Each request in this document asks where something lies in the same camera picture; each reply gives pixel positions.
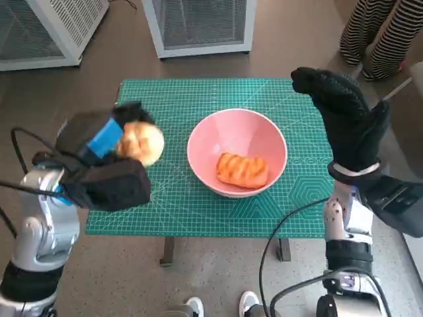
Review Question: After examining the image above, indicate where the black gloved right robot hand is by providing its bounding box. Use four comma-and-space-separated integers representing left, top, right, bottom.
290, 67, 391, 172

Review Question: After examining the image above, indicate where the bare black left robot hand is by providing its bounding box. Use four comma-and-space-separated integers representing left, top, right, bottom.
54, 101, 156, 166

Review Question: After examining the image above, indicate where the round toy bread bun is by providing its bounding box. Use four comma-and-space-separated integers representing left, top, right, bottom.
116, 121, 165, 167

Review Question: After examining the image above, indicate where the pink bowl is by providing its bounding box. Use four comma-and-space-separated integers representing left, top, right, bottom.
186, 108, 288, 198

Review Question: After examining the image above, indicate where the long braided toy bread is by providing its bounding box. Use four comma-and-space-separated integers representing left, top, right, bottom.
216, 152, 268, 189

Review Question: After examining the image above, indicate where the white perforated metal cabinet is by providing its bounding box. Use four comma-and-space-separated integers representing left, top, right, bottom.
0, 0, 110, 72

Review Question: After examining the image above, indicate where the white flat panel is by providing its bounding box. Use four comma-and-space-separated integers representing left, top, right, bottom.
403, 232, 423, 268

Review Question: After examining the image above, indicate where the dark metal table leg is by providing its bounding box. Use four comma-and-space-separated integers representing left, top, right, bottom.
159, 236, 175, 267
277, 237, 291, 262

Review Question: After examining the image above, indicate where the green cutting mat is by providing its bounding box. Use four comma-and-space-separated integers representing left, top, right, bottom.
85, 78, 334, 238

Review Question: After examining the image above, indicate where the white mesh front cabinet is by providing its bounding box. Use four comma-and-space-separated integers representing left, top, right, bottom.
141, 0, 256, 59

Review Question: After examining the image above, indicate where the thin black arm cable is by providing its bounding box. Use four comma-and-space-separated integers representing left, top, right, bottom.
0, 127, 67, 238

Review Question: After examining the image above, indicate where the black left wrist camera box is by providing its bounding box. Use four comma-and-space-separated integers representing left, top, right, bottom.
61, 157, 152, 211

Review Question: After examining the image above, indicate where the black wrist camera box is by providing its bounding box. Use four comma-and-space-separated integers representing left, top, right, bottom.
61, 157, 152, 211
360, 174, 423, 238

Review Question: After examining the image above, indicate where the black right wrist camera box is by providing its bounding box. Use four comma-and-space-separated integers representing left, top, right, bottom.
360, 174, 423, 238

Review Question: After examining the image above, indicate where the long black cable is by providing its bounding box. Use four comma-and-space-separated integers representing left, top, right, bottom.
258, 196, 331, 317

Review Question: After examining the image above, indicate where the looped black cable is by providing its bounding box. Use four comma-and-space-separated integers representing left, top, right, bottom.
269, 273, 389, 317

